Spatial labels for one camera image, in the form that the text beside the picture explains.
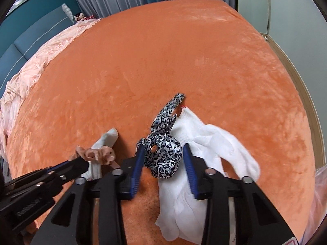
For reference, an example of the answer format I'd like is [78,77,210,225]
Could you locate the grey drawstring pouch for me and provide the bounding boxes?
[81,128,120,181]

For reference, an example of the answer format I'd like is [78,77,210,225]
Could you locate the pink scrunchie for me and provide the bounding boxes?
[68,145,120,169]

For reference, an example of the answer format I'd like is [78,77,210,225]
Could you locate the white cotton glove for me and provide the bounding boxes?
[155,107,261,244]

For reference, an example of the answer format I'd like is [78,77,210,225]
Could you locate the leopard print scrunchie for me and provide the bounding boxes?
[136,93,185,179]

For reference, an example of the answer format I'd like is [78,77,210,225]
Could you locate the pink bed quilt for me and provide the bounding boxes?
[1,19,100,160]

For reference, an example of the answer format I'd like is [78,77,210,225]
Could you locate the orange plush bed blanket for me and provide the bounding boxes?
[6,0,315,238]

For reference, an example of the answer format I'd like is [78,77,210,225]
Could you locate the blue padded headboard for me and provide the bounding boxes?
[1,3,75,94]

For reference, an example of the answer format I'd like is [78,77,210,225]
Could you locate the plush toy by bed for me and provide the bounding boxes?
[74,12,87,22]

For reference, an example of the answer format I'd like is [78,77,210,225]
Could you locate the standing floor mirror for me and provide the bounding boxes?
[237,0,270,41]

